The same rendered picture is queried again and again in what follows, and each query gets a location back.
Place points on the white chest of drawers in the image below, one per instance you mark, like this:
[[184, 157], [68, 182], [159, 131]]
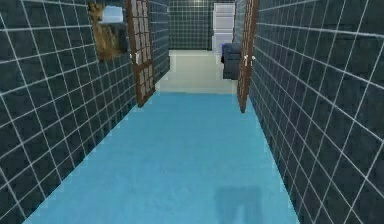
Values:
[[223, 25]]

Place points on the brown glazed room door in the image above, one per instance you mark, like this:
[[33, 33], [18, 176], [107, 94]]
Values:
[[247, 53], [141, 50]]

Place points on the framed brown landscape picture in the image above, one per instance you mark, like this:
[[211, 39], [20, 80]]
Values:
[[107, 36]]

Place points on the dark blue armchair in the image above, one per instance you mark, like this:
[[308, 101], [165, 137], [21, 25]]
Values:
[[232, 60]]

